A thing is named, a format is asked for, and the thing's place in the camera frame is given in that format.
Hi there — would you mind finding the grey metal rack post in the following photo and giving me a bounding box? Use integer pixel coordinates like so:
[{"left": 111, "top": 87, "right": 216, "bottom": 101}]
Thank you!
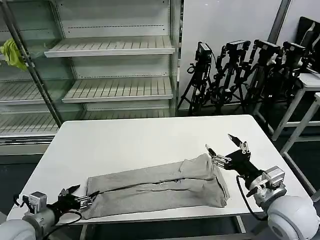
[{"left": 0, "top": 0, "right": 64, "bottom": 129}]

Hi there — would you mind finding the white metal-frame side table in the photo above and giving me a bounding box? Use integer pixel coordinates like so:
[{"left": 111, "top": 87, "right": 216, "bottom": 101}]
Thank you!
[
  {"left": 270, "top": 71, "right": 320, "bottom": 143},
  {"left": 279, "top": 91, "right": 320, "bottom": 196}
]

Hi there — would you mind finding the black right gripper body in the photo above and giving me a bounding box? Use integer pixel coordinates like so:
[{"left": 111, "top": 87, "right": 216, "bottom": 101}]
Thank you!
[{"left": 223, "top": 149, "right": 265, "bottom": 183}]

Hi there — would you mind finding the white folding table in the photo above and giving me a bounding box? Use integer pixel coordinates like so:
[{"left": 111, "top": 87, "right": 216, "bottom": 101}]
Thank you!
[{"left": 6, "top": 114, "right": 318, "bottom": 235}]

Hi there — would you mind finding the flat black camera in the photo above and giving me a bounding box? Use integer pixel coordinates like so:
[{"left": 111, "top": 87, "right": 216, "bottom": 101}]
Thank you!
[
  {"left": 224, "top": 39, "right": 251, "bottom": 52},
  {"left": 282, "top": 40, "right": 308, "bottom": 55},
  {"left": 253, "top": 38, "right": 282, "bottom": 55}
]

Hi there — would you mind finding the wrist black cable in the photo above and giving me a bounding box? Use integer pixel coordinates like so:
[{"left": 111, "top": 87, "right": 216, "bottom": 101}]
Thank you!
[
  {"left": 235, "top": 174, "right": 270, "bottom": 221},
  {"left": 41, "top": 210, "right": 83, "bottom": 239}
]

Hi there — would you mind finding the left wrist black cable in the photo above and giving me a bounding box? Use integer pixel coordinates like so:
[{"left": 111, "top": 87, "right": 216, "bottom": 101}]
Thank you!
[{"left": 41, "top": 210, "right": 83, "bottom": 239}]

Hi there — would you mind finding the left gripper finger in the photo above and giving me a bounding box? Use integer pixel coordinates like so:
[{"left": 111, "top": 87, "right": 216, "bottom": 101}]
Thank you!
[
  {"left": 59, "top": 184, "right": 82, "bottom": 199},
  {"left": 78, "top": 191, "right": 101, "bottom": 209}
]

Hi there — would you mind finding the black monitor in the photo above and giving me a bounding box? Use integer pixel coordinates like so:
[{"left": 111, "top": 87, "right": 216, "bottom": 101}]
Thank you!
[{"left": 294, "top": 15, "right": 320, "bottom": 74}]

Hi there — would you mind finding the grey slanted wall beam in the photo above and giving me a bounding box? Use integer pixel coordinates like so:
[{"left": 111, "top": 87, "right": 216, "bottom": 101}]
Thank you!
[{"left": 267, "top": 0, "right": 293, "bottom": 44}]

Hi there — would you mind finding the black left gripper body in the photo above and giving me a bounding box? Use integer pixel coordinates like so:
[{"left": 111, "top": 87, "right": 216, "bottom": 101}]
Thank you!
[{"left": 46, "top": 193, "right": 83, "bottom": 214}]

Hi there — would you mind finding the grey printed t-shirt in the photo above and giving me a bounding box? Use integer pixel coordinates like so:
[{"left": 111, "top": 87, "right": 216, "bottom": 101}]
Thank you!
[{"left": 80, "top": 152, "right": 231, "bottom": 221}]

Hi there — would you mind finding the boxy black camera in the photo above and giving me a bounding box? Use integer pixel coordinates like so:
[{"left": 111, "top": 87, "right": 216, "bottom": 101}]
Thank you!
[{"left": 194, "top": 41, "right": 214, "bottom": 64}]

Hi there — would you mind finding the black tripod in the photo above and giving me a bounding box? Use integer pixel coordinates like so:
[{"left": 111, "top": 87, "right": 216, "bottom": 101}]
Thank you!
[
  {"left": 242, "top": 51, "right": 276, "bottom": 120},
  {"left": 266, "top": 52, "right": 305, "bottom": 107},
  {"left": 176, "top": 61, "right": 216, "bottom": 117},
  {"left": 210, "top": 48, "right": 248, "bottom": 115}
]

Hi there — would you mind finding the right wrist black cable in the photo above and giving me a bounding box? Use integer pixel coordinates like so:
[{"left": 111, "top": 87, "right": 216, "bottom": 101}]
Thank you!
[{"left": 235, "top": 174, "right": 270, "bottom": 221}]

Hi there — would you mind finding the white empty shelf unit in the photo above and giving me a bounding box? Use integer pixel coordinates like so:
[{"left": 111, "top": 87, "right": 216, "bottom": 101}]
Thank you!
[{"left": 44, "top": 0, "right": 185, "bottom": 120}]

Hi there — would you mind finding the yellow-green cloth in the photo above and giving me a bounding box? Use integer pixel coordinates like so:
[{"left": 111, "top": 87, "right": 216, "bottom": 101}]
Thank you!
[{"left": 0, "top": 37, "right": 29, "bottom": 73}]

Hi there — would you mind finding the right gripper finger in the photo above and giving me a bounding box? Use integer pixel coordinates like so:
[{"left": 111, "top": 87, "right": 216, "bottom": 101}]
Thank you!
[
  {"left": 204, "top": 143, "right": 228, "bottom": 169},
  {"left": 227, "top": 133, "right": 251, "bottom": 154}
]

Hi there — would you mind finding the glass-sided shelf cabinet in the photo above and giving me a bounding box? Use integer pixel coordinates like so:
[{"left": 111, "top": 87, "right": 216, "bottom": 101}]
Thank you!
[{"left": 0, "top": 0, "right": 88, "bottom": 157}]

